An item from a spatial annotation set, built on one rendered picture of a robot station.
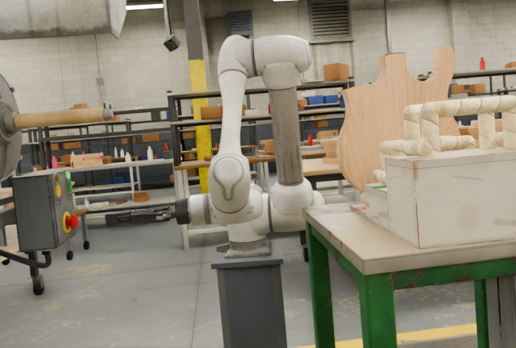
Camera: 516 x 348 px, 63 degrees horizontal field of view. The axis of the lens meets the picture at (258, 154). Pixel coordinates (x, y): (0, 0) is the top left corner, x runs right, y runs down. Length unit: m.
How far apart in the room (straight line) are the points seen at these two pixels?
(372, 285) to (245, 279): 0.89
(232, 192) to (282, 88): 0.56
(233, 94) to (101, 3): 0.66
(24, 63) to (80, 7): 12.28
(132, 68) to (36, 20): 11.44
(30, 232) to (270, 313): 0.92
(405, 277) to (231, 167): 0.46
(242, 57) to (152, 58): 10.83
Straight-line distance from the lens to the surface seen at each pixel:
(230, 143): 1.15
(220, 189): 1.05
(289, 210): 1.64
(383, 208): 1.04
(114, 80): 12.37
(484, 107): 0.94
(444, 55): 1.32
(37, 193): 1.25
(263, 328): 1.76
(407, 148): 0.94
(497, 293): 1.48
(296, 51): 1.47
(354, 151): 1.20
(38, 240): 1.28
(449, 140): 1.09
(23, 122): 1.03
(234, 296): 1.71
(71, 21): 0.87
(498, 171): 0.94
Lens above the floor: 1.18
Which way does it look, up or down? 3 degrees down
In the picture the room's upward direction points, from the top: 5 degrees counter-clockwise
